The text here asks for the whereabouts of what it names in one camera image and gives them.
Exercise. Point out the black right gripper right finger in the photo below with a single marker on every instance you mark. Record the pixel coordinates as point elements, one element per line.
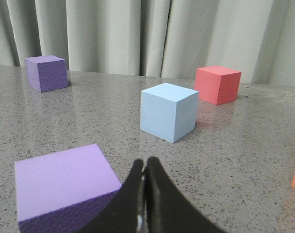
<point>168,211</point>

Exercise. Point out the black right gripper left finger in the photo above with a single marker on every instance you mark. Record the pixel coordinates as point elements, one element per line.
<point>125,213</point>

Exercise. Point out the light blue foam cube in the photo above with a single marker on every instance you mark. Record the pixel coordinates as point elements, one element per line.
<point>168,111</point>

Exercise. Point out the red textured foam cube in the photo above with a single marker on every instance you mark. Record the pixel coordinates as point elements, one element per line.
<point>216,84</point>

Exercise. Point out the dark purple foam cube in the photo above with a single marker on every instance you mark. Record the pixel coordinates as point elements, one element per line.
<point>46,73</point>

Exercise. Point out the grey pleated curtain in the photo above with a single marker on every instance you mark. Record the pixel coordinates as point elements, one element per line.
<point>157,38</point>

